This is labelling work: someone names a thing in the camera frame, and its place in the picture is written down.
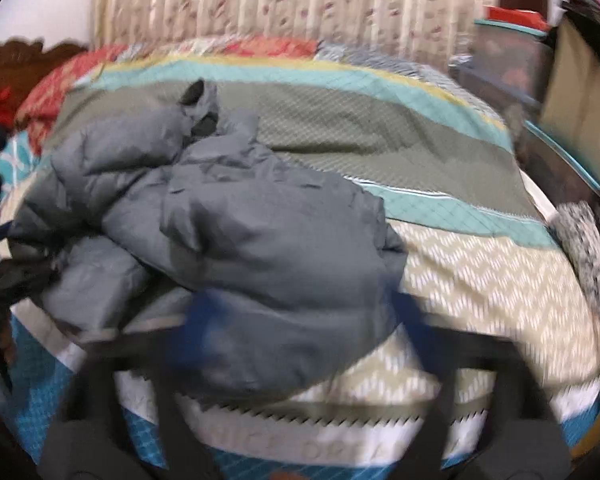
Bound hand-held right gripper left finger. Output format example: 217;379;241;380
70;287;233;466

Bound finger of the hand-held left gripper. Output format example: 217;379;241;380
0;257;63;313

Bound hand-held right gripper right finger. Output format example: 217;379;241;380
387;290;563;466

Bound grey puffer jacket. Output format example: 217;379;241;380
5;79;411;402

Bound striped patterned bed blanket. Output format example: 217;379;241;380
0;52;600;480

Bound teal patterned pillow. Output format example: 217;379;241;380
0;129;48;183

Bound red floral quilt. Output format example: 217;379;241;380
14;35;322;157

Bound dark brown cloth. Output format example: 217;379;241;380
0;37;89;127

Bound speckled white black cloth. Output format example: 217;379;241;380
554;200;600;323

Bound clear storage box teal lid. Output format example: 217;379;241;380
512;119;600;208
450;19;557;107

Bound red flat item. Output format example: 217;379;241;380
484;5;552;32

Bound cream patterned curtain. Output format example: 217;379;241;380
92;0;502;77

